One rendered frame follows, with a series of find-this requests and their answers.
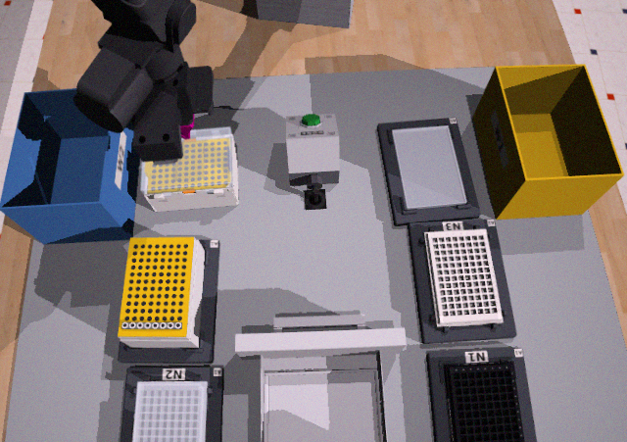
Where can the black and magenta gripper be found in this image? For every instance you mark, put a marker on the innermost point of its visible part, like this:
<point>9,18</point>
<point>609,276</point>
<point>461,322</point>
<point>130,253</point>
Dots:
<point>204,80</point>

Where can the yellow open-top bin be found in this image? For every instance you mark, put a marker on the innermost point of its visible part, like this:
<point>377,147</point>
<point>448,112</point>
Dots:
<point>559,132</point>

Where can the blue open-top bin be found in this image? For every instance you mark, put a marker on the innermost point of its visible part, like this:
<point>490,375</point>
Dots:
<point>60,156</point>

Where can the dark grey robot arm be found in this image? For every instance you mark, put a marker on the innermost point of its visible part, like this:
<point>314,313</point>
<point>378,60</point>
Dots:
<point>116,86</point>

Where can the grey bench mat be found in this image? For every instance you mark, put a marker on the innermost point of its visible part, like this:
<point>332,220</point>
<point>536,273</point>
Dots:
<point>277,259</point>

